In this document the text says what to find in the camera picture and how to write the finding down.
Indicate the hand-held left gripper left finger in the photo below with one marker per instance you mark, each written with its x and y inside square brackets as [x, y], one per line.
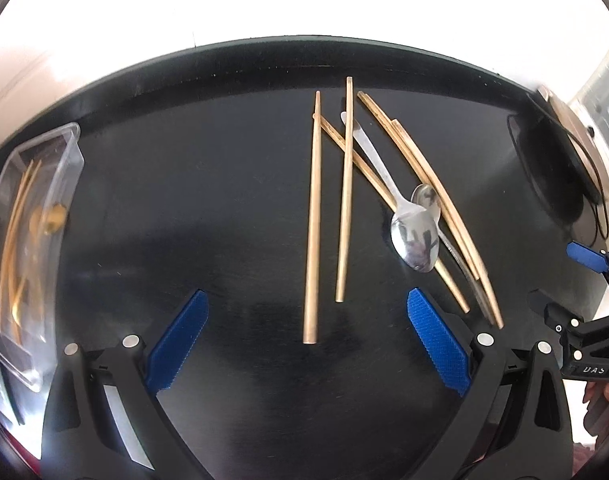
[182, 340]

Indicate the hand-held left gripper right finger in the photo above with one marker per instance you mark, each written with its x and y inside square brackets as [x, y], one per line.
[439, 345]

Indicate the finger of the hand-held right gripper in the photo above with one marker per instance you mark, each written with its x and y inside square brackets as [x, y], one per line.
[584, 256]
[549, 310]

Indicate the silver metal spoon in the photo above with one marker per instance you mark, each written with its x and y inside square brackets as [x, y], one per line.
[414, 240]
[427, 197]

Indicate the clear plastic container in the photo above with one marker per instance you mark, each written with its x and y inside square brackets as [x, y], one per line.
[49, 275]

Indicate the person's right hand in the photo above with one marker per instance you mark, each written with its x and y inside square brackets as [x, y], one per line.
[604, 405]

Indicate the tan round board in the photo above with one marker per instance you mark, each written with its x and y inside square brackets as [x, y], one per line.
[569, 120]

